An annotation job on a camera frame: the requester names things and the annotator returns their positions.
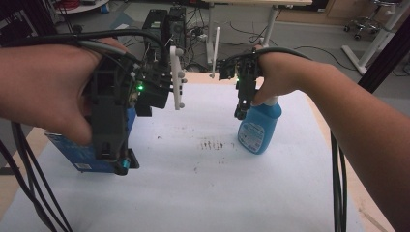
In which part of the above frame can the white paper sheet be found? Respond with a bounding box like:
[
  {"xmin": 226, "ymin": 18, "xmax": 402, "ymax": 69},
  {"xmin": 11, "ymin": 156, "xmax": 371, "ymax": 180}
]
[{"xmin": 0, "ymin": 82, "xmax": 366, "ymax": 232}]

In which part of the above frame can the blue cardboard box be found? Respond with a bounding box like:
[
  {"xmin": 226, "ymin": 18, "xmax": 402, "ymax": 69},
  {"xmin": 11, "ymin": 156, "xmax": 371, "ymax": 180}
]
[{"xmin": 44, "ymin": 106, "xmax": 138, "ymax": 175}]

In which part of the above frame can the round white table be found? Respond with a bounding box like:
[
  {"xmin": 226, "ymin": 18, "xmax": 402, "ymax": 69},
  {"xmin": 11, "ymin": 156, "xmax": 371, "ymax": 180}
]
[{"xmin": 52, "ymin": 0, "xmax": 111, "ymax": 15}]

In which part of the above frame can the white desk frame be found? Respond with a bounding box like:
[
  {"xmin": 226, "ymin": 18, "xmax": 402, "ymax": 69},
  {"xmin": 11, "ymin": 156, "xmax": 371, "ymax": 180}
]
[{"xmin": 340, "ymin": 0, "xmax": 410, "ymax": 76}]

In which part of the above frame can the person's right hand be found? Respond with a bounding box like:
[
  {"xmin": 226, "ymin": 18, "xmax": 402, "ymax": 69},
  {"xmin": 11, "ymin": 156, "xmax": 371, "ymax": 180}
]
[{"xmin": 250, "ymin": 44, "xmax": 327, "ymax": 107}]

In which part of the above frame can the white-legged wooden desk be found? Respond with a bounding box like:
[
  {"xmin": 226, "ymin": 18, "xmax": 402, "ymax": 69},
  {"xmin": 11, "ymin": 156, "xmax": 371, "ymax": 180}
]
[{"xmin": 202, "ymin": 0, "xmax": 313, "ymax": 67}]

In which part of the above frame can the person's left hand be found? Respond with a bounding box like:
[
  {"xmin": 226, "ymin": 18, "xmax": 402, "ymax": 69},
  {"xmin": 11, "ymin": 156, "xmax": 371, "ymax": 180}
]
[{"xmin": 0, "ymin": 37, "xmax": 130, "ymax": 147}]

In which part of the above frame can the blue spray bottle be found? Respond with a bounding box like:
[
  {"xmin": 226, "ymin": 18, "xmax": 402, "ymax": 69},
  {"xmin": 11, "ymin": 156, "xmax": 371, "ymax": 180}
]
[{"xmin": 237, "ymin": 96, "xmax": 283, "ymax": 156}]

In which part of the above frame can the black metal stand bar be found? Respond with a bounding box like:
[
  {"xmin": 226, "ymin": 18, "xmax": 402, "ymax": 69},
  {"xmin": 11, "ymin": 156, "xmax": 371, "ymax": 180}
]
[{"xmin": 357, "ymin": 14, "xmax": 410, "ymax": 95}]

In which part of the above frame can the black computer tower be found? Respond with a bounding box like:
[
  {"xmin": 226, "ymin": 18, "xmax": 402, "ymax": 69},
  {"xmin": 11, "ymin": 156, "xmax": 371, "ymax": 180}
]
[
  {"xmin": 140, "ymin": 8, "xmax": 169, "ymax": 63},
  {"xmin": 165, "ymin": 5, "xmax": 188, "ymax": 54}
]

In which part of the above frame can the grey cable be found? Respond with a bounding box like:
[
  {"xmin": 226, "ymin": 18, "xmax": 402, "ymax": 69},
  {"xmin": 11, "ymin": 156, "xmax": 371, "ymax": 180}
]
[{"xmin": 76, "ymin": 39, "xmax": 141, "ymax": 64}]

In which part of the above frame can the dark metal frame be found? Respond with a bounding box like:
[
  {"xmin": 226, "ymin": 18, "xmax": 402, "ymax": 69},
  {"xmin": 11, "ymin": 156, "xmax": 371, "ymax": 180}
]
[{"xmin": 0, "ymin": 0, "xmax": 61, "ymax": 46}]

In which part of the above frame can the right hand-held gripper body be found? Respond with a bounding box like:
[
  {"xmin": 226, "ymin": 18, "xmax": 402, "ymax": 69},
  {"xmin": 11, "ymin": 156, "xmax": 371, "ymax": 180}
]
[{"xmin": 210, "ymin": 27, "xmax": 262, "ymax": 110}]

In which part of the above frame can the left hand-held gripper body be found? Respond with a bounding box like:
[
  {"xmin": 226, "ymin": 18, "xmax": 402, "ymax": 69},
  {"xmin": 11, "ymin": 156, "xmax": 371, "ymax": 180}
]
[{"xmin": 87, "ymin": 45, "xmax": 189, "ymax": 161}]

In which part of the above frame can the office chair base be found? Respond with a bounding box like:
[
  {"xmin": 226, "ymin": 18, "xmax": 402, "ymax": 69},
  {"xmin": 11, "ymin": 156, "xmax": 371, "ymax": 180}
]
[{"xmin": 342, "ymin": 0, "xmax": 393, "ymax": 42}]

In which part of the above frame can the black floor cable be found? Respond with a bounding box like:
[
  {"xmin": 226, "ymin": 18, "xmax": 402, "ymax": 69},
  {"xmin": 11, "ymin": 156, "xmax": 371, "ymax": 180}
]
[{"xmin": 292, "ymin": 44, "xmax": 360, "ymax": 73}]

